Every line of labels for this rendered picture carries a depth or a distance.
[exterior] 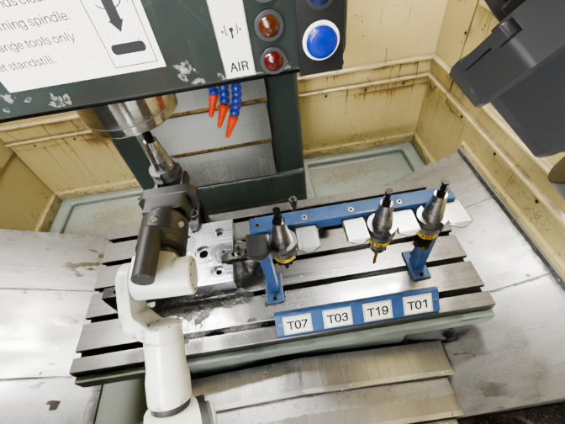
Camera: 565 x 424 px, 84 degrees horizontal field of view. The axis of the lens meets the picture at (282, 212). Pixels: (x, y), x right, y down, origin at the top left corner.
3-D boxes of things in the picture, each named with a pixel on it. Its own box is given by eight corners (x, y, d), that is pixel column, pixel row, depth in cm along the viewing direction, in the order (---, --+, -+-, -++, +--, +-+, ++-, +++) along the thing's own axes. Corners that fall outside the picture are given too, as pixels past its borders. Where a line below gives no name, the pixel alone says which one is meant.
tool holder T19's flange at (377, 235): (390, 217, 72) (392, 210, 70) (399, 239, 68) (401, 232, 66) (362, 221, 72) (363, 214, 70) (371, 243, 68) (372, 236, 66)
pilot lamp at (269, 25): (282, 38, 29) (279, 11, 28) (259, 41, 29) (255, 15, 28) (282, 35, 30) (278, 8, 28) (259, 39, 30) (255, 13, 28)
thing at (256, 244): (271, 260, 67) (271, 257, 66) (247, 263, 67) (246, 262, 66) (268, 234, 72) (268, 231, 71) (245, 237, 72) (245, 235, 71)
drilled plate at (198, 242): (237, 288, 93) (233, 280, 90) (142, 304, 94) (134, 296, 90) (235, 227, 108) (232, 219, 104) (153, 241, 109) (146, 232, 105)
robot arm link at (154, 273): (202, 250, 62) (198, 303, 55) (146, 256, 62) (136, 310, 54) (187, 212, 54) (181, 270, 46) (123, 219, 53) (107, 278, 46)
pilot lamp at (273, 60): (286, 71, 32) (283, 49, 30) (264, 75, 32) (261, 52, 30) (285, 68, 32) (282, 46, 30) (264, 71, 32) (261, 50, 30)
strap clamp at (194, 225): (208, 246, 109) (193, 219, 98) (198, 247, 110) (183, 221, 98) (208, 217, 118) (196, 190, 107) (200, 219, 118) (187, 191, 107)
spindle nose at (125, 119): (178, 82, 61) (152, 13, 52) (180, 127, 51) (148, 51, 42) (96, 100, 60) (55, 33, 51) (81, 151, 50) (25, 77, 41)
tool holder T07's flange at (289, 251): (296, 234, 72) (295, 227, 70) (298, 257, 68) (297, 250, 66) (269, 236, 72) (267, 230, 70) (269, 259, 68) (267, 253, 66)
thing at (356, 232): (373, 243, 67) (373, 241, 66) (348, 246, 67) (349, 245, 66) (363, 218, 71) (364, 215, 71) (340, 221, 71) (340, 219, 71)
